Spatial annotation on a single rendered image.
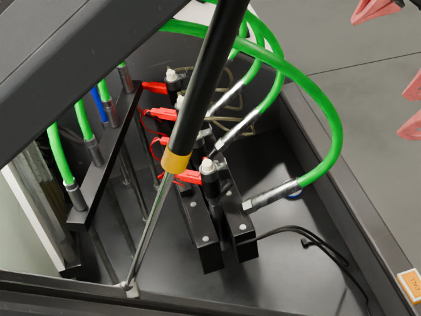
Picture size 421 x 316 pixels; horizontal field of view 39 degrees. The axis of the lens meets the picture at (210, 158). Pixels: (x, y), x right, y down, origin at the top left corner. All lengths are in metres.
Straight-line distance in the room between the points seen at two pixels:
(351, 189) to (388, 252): 0.14
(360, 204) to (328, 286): 0.16
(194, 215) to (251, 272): 0.17
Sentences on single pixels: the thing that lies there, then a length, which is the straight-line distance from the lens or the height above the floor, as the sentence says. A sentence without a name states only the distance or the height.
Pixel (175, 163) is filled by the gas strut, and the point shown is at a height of 1.46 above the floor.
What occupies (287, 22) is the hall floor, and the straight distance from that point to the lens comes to 3.16.
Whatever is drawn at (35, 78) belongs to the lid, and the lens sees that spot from 0.32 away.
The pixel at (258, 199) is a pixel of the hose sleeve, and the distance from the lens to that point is 0.84.
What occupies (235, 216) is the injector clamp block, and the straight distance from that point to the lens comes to 1.01.
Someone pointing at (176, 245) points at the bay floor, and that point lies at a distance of 1.18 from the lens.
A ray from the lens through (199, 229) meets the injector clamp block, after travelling 1.00.
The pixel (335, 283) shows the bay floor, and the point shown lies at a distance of 1.11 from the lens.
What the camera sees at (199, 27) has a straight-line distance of 0.65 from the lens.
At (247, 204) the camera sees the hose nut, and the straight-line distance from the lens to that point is 0.85.
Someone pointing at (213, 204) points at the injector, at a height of 1.02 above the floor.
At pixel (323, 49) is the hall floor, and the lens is 2.97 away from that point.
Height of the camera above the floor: 1.77
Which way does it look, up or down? 46 degrees down
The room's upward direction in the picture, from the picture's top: 11 degrees counter-clockwise
